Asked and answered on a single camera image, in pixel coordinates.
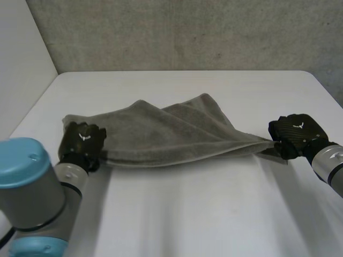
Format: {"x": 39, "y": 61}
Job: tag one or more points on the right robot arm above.
{"x": 328, "y": 167}

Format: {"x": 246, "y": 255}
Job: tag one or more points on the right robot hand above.
{"x": 297, "y": 131}

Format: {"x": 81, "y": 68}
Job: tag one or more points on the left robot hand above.
{"x": 80, "y": 139}

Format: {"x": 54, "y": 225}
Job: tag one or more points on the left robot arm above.
{"x": 34, "y": 192}

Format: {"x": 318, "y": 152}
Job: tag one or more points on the grey towel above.
{"x": 171, "y": 134}

